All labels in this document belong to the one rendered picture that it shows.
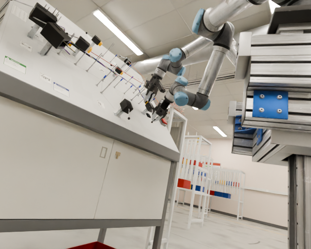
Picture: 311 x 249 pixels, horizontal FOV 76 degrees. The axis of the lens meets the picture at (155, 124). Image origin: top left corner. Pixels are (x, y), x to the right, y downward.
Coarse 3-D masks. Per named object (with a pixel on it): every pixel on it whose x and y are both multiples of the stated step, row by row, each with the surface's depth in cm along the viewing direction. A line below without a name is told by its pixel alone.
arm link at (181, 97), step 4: (176, 88) 113; (180, 88) 112; (184, 88) 113; (176, 92) 111; (180, 92) 109; (184, 92) 110; (188, 92) 112; (176, 96) 109; (180, 96) 107; (184, 96) 107; (188, 96) 111; (192, 96) 112; (176, 100) 109; (180, 100) 109; (184, 100) 109; (188, 100) 111; (192, 100) 112; (180, 104) 111; (184, 104) 111; (188, 104) 114
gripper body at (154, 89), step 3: (153, 75) 142; (156, 75) 140; (153, 78) 143; (156, 78) 141; (159, 78) 140; (147, 81) 143; (150, 81) 144; (153, 81) 143; (144, 84) 144; (147, 84) 143; (150, 84) 141; (153, 84) 139; (147, 87) 142; (153, 87) 140; (156, 87) 143; (153, 90) 142; (156, 90) 144
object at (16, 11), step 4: (12, 8) 98; (16, 8) 101; (20, 8) 105; (12, 12) 96; (16, 12) 99; (20, 12) 102; (24, 12) 105; (20, 16) 99; (24, 16) 102; (24, 20) 100
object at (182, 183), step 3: (183, 159) 429; (186, 162) 422; (195, 162) 411; (198, 165) 420; (201, 165) 430; (180, 180) 417; (183, 180) 413; (186, 180) 422; (180, 183) 415; (183, 183) 411; (186, 183) 421; (189, 183) 432; (177, 186) 416; (180, 186) 413; (183, 186) 411; (186, 186) 421; (189, 186) 432
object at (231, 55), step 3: (234, 42) 135; (234, 45) 134; (231, 48) 134; (234, 48) 133; (231, 51) 134; (234, 51) 133; (228, 54) 136; (231, 54) 134; (234, 54) 132; (228, 57) 137; (231, 57) 134; (234, 57) 132; (231, 60) 136; (234, 60) 133; (234, 63) 134
